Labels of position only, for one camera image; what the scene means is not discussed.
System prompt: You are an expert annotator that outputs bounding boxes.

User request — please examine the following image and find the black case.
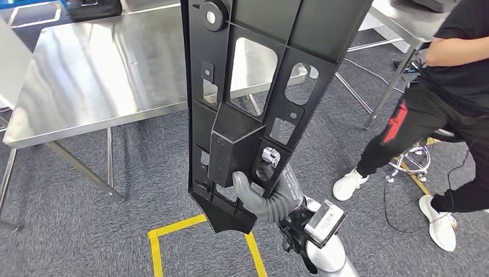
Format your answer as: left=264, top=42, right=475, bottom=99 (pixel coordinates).
left=66, top=0, right=123, bottom=23

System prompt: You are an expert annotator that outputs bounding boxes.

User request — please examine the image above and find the black plastic panel part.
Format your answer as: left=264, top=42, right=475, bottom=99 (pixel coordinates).
left=179, top=0, right=375, bottom=235

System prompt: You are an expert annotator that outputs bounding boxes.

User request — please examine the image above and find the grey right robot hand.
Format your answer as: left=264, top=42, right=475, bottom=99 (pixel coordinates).
left=231, top=146, right=305, bottom=215

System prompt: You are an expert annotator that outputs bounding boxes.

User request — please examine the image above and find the person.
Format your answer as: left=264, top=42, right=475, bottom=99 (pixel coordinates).
left=332, top=0, right=489, bottom=253

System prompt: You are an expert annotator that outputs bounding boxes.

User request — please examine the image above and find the white panel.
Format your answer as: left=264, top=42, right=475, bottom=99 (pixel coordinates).
left=358, top=11, right=411, bottom=53
left=0, top=17, right=34, bottom=113

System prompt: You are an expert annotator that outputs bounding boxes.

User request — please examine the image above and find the chrome stool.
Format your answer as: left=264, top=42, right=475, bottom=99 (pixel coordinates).
left=385, top=128, right=457, bottom=184

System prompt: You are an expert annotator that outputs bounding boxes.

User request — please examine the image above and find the stainless steel workbench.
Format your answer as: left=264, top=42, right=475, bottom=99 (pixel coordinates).
left=0, top=0, right=319, bottom=233
left=335, top=0, right=461, bottom=131

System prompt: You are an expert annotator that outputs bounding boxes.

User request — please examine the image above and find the black object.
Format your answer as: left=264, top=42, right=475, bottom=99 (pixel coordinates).
left=389, top=0, right=459, bottom=13

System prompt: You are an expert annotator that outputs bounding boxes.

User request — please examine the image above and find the blue frame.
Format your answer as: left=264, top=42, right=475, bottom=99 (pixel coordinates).
left=0, top=0, right=70, bottom=10

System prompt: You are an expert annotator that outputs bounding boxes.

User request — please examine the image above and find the black floor cable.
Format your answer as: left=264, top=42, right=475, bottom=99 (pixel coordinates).
left=383, top=149, right=471, bottom=235

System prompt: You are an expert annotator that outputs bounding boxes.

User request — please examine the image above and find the grey floor cable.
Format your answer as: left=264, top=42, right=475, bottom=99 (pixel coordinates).
left=341, top=57, right=406, bottom=95

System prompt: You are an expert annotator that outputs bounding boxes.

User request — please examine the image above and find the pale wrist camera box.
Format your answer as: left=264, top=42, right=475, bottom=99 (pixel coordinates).
left=303, top=199, right=348, bottom=249

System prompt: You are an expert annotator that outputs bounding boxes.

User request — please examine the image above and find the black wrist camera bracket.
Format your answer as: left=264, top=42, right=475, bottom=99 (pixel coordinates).
left=278, top=206, right=329, bottom=275

